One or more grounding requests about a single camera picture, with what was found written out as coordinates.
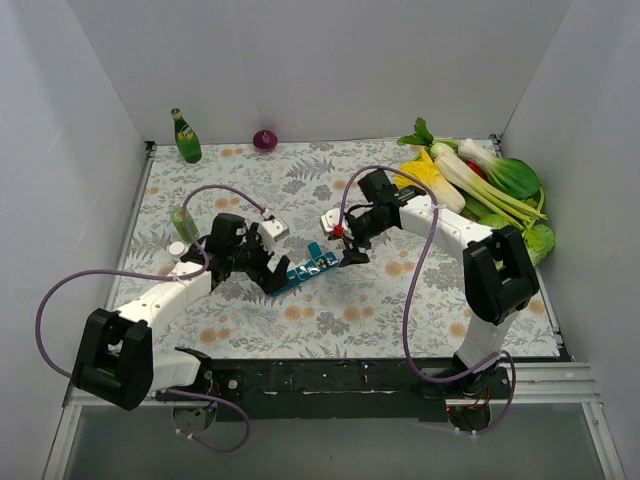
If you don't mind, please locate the teal pill organizer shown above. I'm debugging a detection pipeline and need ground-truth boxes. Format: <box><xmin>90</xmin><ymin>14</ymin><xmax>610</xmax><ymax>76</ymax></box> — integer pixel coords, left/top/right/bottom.
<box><xmin>277</xmin><ymin>242</ymin><xmax>339</xmax><ymax>294</ymax></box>

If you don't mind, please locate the white pill bottle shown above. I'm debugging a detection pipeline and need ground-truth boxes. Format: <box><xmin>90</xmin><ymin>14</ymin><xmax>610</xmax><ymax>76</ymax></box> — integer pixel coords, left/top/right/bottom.
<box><xmin>167</xmin><ymin>241</ymin><xmax>189</xmax><ymax>263</ymax></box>

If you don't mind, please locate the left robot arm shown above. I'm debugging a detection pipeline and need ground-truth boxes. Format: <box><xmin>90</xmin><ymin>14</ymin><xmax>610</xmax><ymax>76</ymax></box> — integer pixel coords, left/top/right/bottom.
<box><xmin>71</xmin><ymin>214</ymin><xmax>290</xmax><ymax>410</ymax></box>

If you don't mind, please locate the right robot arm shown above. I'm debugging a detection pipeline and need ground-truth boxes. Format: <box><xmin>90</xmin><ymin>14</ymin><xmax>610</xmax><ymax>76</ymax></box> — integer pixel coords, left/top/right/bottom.
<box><xmin>321</xmin><ymin>166</ymin><xmax>539</xmax><ymax>398</ymax></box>

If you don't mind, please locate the floral table mat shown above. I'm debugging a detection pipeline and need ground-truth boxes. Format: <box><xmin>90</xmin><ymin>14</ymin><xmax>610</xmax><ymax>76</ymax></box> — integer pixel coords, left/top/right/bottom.
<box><xmin>97</xmin><ymin>140</ymin><xmax>560</xmax><ymax>360</ymax></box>

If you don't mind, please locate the green can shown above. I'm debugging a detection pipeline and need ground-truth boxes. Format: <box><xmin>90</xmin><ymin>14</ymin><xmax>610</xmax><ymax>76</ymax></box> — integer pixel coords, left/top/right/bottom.
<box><xmin>170</xmin><ymin>206</ymin><xmax>200</xmax><ymax>244</ymax></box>

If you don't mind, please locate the yellow napa cabbage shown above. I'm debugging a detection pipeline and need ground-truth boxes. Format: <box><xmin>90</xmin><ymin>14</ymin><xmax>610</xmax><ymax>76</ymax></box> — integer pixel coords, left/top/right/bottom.
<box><xmin>399</xmin><ymin>148</ymin><xmax>466</xmax><ymax>213</ymax></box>

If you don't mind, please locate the parsley leaf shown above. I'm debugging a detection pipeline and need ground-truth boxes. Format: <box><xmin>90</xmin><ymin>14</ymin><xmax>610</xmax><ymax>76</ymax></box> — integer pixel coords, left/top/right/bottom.
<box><xmin>396</xmin><ymin>117</ymin><xmax>434</xmax><ymax>147</ymax></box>

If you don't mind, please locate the red pepper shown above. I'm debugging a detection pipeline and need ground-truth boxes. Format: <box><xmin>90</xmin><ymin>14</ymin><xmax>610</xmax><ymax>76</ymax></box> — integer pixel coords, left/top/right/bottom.
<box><xmin>464</xmin><ymin>160</ymin><xmax>488</xmax><ymax>181</ymax></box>

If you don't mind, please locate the purple onion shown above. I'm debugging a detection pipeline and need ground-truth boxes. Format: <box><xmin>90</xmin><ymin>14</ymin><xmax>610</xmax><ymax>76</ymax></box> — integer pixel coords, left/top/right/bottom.
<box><xmin>252</xmin><ymin>129</ymin><xmax>279</xmax><ymax>152</ymax></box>

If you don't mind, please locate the green glass bottle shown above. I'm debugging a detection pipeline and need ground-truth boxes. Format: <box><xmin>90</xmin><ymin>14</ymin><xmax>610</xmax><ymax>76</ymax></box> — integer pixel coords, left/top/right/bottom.
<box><xmin>171</xmin><ymin>108</ymin><xmax>202</xmax><ymax>164</ymax></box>

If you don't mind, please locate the bok choy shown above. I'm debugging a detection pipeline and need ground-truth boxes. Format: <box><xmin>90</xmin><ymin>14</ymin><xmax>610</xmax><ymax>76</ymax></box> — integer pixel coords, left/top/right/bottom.
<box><xmin>457</xmin><ymin>138</ymin><xmax>541</xmax><ymax>200</ymax></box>

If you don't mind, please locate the green lettuce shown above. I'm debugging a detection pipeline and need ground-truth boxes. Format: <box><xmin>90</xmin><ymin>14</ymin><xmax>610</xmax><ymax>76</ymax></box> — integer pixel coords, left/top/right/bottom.
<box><xmin>461</xmin><ymin>197</ymin><xmax>555</xmax><ymax>254</ymax></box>

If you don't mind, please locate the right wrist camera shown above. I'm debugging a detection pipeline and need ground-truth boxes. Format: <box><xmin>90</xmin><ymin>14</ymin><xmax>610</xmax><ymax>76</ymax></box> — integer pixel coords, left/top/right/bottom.
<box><xmin>320</xmin><ymin>208</ymin><xmax>348</xmax><ymax>238</ymax></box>

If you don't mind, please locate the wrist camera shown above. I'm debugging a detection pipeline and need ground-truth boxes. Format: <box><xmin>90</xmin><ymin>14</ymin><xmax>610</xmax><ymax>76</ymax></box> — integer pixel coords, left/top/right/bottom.
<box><xmin>320</xmin><ymin>208</ymin><xmax>348</xmax><ymax>238</ymax></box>
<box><xmin>257</xmin><ymin>217</ymin><xmax>289</xmax><ymax>250</ymax></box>

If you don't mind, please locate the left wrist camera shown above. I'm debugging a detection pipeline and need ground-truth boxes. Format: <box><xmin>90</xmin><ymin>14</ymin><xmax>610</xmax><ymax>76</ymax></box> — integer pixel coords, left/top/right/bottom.
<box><xmin>257</xmin><ymin>217</ymin><xmax>289</xmax><ymax>250</ymax></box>

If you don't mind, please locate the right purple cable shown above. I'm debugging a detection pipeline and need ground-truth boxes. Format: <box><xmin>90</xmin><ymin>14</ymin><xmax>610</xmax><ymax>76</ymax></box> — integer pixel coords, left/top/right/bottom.
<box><xmin>331</xmin><ymin>164</ymin><xmax>516</xmax><ymax>436</ymax></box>

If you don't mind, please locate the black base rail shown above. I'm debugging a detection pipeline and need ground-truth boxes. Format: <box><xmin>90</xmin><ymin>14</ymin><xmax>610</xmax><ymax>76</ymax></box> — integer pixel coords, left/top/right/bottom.
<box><xmin>181</xmin><ymin>358</ymin><xmax>480</xmax><ymax>422</ymax></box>

